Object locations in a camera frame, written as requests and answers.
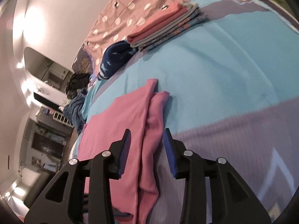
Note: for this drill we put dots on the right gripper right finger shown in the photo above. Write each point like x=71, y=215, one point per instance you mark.
x=232, y=200

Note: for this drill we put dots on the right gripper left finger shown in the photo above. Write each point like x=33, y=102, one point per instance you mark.
x=61, y=201

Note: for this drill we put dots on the pink small garment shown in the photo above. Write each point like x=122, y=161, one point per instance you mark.
x=140, y=111

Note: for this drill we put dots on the black clothing pile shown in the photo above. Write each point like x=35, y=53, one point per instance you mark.
x=76, y=83

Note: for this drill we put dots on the stack of folded clothes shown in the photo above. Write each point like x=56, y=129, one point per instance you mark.
x=165, y=24

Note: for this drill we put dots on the white shelf rack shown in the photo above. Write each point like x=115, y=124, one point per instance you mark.
x=60, y=118

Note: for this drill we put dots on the dark blue fuzzy blanket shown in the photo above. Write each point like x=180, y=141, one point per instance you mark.
x=73, y=112

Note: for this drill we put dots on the blue grey patterned bedsheet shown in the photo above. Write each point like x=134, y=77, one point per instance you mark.
x=227, y=88

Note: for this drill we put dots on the dark patterned headboard pillow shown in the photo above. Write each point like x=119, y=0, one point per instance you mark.
x=83, y=62

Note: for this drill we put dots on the navy star print garment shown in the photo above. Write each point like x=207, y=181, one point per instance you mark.
x=114, y=58

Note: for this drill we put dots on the pink polka dot cloth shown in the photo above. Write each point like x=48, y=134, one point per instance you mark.
x=115, y=22

